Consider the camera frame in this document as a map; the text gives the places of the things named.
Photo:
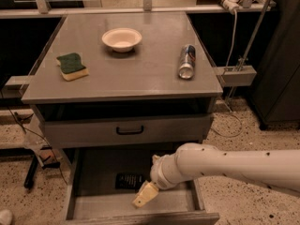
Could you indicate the dark rxbar chocolate bar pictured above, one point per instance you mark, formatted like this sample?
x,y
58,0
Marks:
x,y
128,180

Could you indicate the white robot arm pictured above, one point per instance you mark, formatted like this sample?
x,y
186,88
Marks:
x,y
274,169

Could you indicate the closed grey top drawer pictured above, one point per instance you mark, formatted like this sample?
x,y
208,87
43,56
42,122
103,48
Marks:
x,y
101,132

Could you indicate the open grey middle drawer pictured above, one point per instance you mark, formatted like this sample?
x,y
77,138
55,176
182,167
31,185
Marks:
x,y
93,198

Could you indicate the grey drawer cabinet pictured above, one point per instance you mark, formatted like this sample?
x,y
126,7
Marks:
x,y
140,83

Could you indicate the silver blue drink can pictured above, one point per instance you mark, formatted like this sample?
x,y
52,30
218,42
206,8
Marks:
x,y
187,62

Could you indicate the white paper bowl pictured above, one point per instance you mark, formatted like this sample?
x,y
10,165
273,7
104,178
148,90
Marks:
x,y
122,40

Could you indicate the green and yellow sponge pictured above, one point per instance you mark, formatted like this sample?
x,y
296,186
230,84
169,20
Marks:
x,y
71,66

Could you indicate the white object at floor corner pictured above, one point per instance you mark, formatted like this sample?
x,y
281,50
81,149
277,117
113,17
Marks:
x,y
6,217

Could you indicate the metal diagonal rod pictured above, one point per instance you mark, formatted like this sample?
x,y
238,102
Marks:
x,y
242,60

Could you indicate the black drawer handle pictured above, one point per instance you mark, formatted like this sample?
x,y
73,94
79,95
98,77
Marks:
x,y
125,132

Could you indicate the grey side bracket block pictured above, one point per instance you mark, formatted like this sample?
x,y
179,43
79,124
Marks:
x,y
233,77

